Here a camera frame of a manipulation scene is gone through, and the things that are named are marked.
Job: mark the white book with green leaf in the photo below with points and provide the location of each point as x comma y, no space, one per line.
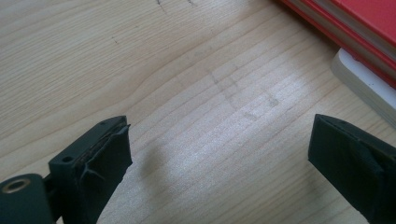
367,84

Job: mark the red illustrated book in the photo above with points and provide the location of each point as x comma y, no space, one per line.
373,15
342,39

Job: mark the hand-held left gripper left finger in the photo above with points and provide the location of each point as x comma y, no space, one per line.
99,168

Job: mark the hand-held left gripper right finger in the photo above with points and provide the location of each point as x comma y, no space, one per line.
351,165

